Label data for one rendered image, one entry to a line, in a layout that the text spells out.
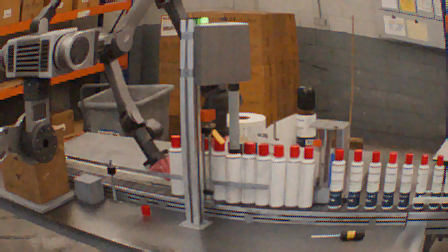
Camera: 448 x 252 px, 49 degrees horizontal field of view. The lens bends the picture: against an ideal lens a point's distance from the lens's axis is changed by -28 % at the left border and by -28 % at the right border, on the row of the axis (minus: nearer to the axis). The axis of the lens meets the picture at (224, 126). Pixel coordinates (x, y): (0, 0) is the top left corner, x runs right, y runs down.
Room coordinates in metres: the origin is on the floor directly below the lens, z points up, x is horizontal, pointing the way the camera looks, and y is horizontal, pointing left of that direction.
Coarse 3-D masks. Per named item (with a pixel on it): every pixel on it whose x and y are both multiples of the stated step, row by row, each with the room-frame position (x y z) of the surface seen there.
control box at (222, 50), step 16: (208, 32) 1.92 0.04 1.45; (224, 32) 1.95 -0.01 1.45; (240, 32) 1.98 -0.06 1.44; (208, 48) 1.92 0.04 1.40; (224, 48) 1.95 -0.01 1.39; (240, 48) 1.98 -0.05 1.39; (208, 64) 1.92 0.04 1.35; (224, 64) 1.95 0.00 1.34; (240, 64) 1.97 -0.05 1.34; (208, 80) 1.92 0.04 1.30; (224, 80) 1.95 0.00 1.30; (240, 80) 1.97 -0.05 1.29
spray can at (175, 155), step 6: (174, 138) 2.13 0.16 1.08; (180, 138) 2.15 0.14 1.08; (174, 144) 2.13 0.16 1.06; (180, 144) 2.14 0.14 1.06; (174, 150) 2.13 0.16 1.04; (180, 150) 2.13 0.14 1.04; (174, 156) 2.13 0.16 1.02; (180, 156) 2.13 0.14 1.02; (174, 162) 2.13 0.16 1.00; (180, 162) 2.13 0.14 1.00; (174, 168) 2.13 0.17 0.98; (180, 168) 2.13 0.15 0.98; (180, 174) 2.13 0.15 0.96; (174, 180) 2.13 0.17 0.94; (174, 186) 2.13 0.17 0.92; (180, 186) 2.13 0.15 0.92; (174, 192) 2.13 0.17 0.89; (180, 192) 2.13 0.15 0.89
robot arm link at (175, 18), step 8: (176, 0) 2.17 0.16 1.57; (160, 8) 2.21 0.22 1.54; (168, 8) 2.18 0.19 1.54; (176, 8) 2.17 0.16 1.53; (176, 16) 2.17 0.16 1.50; (184, 16) 2.18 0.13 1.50; (176, 24) 2.17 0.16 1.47; (176, 32) 2.18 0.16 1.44; (200, 88) 2.16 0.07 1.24; (208, 88) 2.15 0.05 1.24; (216, 88) 2.15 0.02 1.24
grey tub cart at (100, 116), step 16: (80, 96) 4.51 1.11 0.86; (96, 96) 4.93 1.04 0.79; (112, 96) 5.24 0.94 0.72; (144, 96) 5.23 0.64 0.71; (160, 96) 4.82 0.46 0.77; (96, 112) 4.55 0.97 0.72; (112, 112) 4.50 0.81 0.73; (144, 112) 4.61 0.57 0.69; (160, 112) 4.93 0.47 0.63; (96, 128) 4.56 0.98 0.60; (112, 128) 4.51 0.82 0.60
